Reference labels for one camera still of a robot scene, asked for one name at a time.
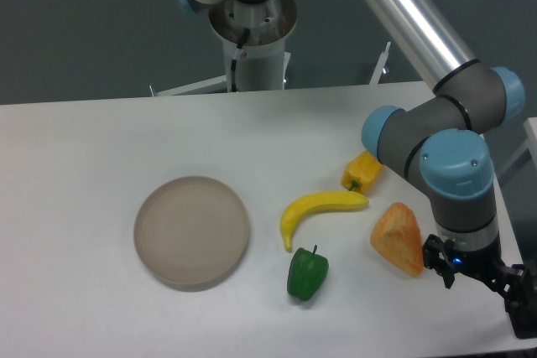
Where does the beige round plate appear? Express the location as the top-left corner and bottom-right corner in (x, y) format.
(133, 176), (250, 291)

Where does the green bell pepper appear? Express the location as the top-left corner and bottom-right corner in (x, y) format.
(287, 245), (329, 302)

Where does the black cable on pedestal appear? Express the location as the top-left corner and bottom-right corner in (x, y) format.
(228, 27), (252, 93)

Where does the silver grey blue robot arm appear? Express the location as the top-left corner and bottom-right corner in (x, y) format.
(178, 0), (536, 339)

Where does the yellow banana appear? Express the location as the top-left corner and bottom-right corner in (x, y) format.
(279, 190), (369, 252)

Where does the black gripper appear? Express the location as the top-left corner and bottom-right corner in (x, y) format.
(422, 234), (536, 339)

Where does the orange yellow wedge toy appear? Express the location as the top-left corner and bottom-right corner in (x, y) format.
(370, 202), (424, 278)

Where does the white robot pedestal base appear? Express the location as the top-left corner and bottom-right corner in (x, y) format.
(209, 0), (297, 92)

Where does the yellow bell pepper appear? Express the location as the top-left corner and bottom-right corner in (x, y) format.
(341, 151), (384, 195)

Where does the white metal frame strut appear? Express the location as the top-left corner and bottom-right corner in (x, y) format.
(369, 41), (391, 86)

